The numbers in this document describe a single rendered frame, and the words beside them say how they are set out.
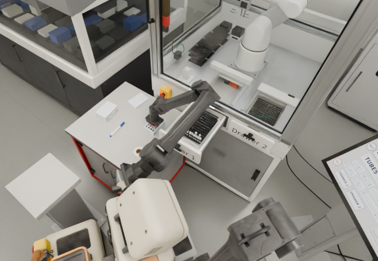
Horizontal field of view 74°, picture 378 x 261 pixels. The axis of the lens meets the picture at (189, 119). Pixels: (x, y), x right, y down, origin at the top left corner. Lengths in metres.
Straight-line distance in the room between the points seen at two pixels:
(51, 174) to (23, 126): 1.44
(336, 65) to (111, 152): 1.27
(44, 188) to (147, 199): 0.94
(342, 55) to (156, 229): 0.92
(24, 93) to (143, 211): 2.76
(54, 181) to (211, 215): 1.26
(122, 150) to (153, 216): 0.91
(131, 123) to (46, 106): 1.54
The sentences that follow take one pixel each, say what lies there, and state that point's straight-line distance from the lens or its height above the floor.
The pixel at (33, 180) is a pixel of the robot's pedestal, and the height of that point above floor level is 0.76.
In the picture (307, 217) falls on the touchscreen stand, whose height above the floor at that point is 0.03.
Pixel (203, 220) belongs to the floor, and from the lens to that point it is 2.25.
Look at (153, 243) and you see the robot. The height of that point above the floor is 1.37.
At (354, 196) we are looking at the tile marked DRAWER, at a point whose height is 1.01.
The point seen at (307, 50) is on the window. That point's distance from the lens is 1.21.
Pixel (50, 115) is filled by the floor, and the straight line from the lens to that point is 3.03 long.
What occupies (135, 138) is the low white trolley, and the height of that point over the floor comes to 0.76.
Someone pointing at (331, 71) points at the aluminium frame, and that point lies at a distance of 1.22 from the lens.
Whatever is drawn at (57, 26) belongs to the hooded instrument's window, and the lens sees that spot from 1.88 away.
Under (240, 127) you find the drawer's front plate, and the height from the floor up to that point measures 0.91.
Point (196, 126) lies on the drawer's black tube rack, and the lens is 1.56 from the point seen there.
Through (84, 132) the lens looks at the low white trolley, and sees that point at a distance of 1.78.
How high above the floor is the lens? 2.14
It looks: 51 degrees down
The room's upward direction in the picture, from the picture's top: 6 degrees clockwise
